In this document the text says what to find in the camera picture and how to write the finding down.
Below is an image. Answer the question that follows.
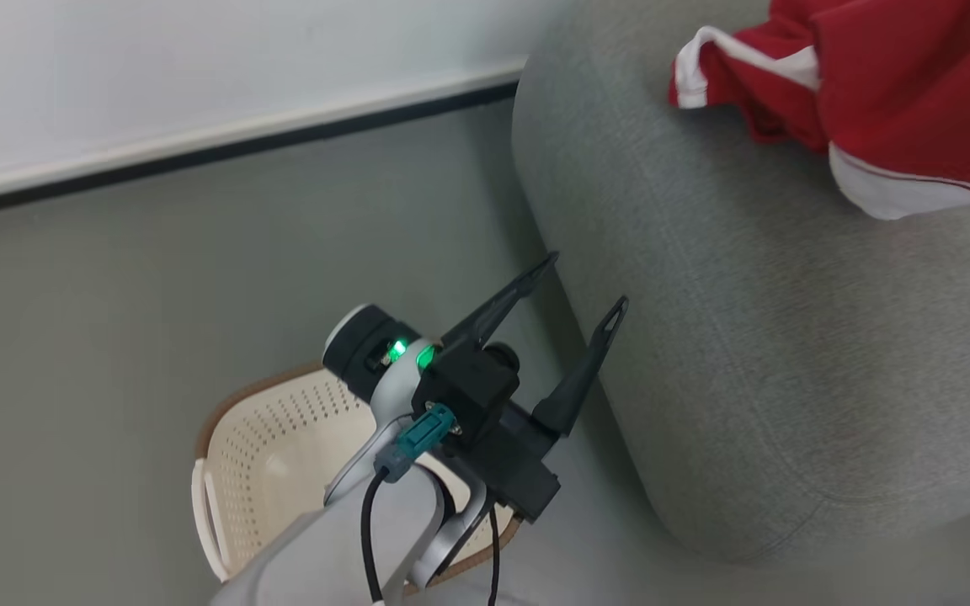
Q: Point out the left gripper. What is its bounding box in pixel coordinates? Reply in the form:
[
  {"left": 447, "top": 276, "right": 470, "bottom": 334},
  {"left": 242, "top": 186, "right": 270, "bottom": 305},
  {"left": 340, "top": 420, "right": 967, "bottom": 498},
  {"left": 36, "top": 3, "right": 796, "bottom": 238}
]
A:
[{"left": 440, "top": 251, "right": 631, "bottom": 524}]

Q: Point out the red and white garment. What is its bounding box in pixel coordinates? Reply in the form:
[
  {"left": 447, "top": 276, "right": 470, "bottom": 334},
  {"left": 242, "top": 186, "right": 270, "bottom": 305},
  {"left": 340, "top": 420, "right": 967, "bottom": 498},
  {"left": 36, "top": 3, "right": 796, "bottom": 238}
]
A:
[{"left": 668, "top": 0, "right": 970, "bottom": 222}]

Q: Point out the grey fabric sofa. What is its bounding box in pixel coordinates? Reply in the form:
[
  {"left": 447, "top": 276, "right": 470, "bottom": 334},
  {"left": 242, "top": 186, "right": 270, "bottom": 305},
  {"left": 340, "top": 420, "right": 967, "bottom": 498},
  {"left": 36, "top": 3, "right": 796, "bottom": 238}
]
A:
[{"left": 511, "top": 0, "right": 970, "bottom": 564}]

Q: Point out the cream perforated laundry basket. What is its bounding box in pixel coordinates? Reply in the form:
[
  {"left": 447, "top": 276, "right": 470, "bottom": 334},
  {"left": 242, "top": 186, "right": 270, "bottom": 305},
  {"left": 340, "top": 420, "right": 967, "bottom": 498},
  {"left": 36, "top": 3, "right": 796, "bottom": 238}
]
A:
[{"left": 191, "top": 363, "right": 525, "bottom": 592}]

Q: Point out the white and black baseboard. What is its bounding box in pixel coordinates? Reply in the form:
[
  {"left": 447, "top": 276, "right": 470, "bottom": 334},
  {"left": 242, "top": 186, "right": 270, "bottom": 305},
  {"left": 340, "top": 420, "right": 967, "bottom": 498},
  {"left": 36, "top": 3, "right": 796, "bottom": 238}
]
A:
[{"left": 0, "top": 56, "right": 530, "bottom": 222}]

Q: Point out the black cable with teal connector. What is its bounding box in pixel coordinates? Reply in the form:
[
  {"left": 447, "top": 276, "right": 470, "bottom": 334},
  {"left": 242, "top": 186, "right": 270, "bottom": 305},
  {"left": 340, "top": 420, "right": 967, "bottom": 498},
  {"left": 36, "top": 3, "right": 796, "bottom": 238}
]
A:
[{"left": 360, "top": 402, "right": 462, "bottom": 603}]

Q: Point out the thin black cable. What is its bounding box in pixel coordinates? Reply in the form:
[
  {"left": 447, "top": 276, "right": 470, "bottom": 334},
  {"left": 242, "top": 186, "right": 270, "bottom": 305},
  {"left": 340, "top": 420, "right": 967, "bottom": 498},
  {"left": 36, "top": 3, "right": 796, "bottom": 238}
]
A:
[{"left": 488, "top": 503, "right": 503, "bottom": 606}]

